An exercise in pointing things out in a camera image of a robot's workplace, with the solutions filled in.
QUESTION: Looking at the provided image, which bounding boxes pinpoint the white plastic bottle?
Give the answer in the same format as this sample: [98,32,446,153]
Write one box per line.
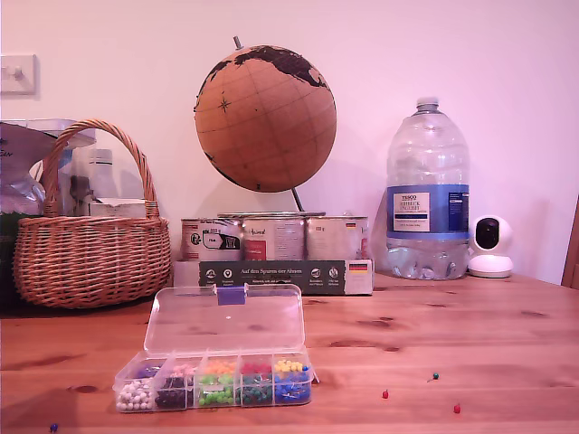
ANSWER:
[88,148,121,203]

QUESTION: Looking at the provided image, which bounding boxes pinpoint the heap of orange pins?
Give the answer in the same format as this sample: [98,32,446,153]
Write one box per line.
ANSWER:
[205,360,239,375]

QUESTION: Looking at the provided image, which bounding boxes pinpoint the cork globe on metal stand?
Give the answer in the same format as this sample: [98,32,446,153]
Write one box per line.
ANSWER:
[193,35,338,218]

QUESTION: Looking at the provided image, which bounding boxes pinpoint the white carton box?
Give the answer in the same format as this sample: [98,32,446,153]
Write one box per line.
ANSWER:
[88,197,148,217]

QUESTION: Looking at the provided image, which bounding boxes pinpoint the clear plastic pin organizer box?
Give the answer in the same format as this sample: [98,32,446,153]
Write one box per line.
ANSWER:
[112,283,320,415]

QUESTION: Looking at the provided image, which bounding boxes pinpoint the silver foil bag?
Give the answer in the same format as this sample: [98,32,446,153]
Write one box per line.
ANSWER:
[0,120,60,216]

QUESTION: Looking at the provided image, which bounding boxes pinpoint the dark green bag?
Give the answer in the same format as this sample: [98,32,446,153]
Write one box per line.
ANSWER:
[0,212,22,316]

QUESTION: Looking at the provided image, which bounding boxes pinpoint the cardboard tray with dark label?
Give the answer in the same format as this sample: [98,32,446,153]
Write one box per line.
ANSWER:
[174,258,375,297]

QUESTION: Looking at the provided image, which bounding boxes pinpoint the heap of purple pins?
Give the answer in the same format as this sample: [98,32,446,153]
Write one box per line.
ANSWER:
[133,363,166,381]

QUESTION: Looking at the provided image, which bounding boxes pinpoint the clear plastic jar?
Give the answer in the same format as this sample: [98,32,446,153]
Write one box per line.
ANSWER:
[24,118,99,216]

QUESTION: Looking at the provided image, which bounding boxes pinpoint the heap of black pins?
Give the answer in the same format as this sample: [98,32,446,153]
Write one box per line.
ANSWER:
[155,377,194,410]

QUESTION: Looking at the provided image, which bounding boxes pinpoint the heap of white pins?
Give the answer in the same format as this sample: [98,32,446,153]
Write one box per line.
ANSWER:
[116,380,154,411]

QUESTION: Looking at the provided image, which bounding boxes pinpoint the small white round camera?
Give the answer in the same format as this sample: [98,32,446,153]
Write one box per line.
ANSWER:
[467,214,515,278]

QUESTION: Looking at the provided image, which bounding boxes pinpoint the heap of light green pins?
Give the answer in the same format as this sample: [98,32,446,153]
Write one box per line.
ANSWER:
[196,373,241,407]

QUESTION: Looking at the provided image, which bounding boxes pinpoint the wicker basket with handle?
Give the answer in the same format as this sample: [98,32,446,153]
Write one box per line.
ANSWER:
[12,118,173,311]

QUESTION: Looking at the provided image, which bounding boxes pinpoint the heap of blue pins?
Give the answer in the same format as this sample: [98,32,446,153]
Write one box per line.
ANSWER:
[273,368,312,404]

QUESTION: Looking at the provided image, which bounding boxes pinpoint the large clear water bottle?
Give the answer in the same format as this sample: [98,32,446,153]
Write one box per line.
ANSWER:
[385,95,471,281]

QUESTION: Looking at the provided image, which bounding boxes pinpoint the white wall light switch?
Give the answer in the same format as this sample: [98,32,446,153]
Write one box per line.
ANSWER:
[0,53,38,96]

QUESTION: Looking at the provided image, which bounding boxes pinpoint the heap of dark green pins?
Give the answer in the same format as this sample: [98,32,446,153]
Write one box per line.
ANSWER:
[241,373,276,406]

